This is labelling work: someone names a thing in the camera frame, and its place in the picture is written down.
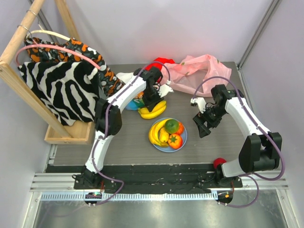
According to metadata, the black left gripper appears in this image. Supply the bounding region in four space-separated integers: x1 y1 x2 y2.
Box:
142 87 164 112

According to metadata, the orange fake pumpkin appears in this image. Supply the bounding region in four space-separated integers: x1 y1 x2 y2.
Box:
176 122 184 135

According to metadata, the green fake apple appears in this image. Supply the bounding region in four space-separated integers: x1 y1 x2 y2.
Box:
164 119 179 134

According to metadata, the red fake strawberry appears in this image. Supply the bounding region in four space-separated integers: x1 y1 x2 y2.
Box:
213 157 227 169

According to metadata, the yellow fake banana bunch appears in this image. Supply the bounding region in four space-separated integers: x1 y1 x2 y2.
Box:
148 118 171 147

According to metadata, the yellow fake lemon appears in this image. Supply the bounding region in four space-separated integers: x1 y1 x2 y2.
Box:
159 127 170 143

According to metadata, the pink plastic bag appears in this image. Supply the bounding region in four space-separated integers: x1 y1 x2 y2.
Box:
161 54 232 97

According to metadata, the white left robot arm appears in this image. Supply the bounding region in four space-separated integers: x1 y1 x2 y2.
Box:
81 66 163 190

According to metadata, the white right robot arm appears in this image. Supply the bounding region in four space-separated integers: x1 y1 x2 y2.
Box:
190 84 282 188

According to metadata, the colourful rainbow pouch bag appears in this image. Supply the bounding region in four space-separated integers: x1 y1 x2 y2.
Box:
125 91 145 111

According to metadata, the blue plastic plate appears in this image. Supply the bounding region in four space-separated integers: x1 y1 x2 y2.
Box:
148 118 187 152

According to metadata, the red cloth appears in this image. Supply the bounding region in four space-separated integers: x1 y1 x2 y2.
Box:
145 57 175 70

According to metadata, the orange black patterned cloth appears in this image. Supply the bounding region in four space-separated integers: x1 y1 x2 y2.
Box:
23 36 126 95

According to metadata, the zebra pattern cloth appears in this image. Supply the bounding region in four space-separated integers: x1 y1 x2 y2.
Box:
18 61 103 126

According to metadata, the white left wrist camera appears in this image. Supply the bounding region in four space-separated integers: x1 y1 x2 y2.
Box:
158 84 174 98

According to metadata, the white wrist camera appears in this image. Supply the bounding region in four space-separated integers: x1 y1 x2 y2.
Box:
158 84 174 98
190 97 207 114

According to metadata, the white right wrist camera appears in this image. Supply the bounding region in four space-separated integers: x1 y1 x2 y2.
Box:
190 97 207 114

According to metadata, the pink hose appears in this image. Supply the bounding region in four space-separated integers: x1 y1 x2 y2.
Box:
16 44 101 71

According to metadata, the cream hose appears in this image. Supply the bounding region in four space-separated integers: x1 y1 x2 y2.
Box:
25 29 72 41

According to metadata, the aluminium rail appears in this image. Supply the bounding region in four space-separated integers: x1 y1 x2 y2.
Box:
30 173 288 201

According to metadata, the wooden rack frame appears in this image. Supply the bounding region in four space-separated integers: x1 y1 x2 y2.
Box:
0 0 94 145

